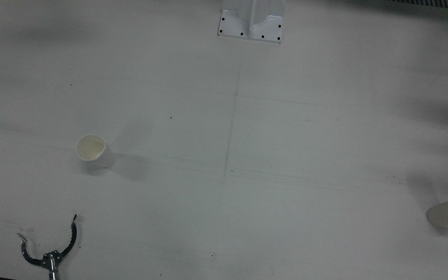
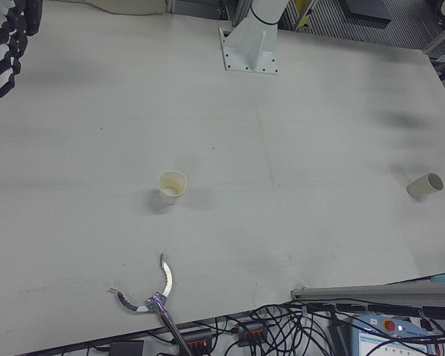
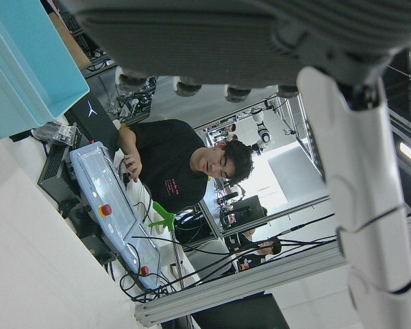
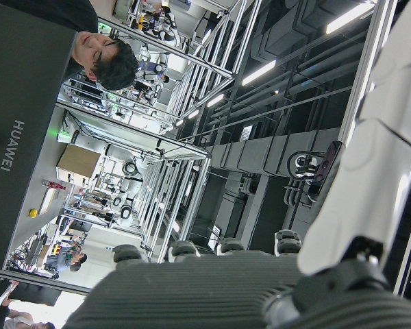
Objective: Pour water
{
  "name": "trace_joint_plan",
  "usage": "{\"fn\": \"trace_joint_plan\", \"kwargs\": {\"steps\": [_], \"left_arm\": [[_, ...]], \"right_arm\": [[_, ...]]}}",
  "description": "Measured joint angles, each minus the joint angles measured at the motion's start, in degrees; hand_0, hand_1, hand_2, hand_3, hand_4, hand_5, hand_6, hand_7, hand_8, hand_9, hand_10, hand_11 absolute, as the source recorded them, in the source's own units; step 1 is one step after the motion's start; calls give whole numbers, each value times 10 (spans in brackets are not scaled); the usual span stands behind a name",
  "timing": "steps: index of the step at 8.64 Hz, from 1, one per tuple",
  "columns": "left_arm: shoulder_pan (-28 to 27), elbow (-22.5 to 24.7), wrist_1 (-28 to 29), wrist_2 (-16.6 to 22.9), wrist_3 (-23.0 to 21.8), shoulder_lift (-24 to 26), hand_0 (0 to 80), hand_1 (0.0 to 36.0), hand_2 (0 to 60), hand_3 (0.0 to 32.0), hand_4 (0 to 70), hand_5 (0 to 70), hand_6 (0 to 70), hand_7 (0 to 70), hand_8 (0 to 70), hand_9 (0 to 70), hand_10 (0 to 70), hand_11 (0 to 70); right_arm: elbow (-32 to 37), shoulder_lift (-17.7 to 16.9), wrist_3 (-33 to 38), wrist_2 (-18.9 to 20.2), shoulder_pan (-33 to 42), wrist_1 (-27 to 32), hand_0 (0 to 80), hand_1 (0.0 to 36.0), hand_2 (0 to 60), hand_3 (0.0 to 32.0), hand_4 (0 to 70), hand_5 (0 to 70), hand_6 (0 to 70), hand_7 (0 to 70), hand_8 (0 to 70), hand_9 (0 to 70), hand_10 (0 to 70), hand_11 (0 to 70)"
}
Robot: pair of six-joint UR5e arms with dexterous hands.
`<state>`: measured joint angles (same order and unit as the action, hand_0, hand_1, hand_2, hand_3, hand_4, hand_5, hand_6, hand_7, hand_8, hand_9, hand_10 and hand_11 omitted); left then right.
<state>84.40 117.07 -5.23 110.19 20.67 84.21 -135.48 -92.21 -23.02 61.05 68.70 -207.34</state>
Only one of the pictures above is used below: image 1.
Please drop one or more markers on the white bolted mount pedestal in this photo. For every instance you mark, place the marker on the white bolted mount pedestal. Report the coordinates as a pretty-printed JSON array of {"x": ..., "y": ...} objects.
[{"x": 265, "y": 25}]

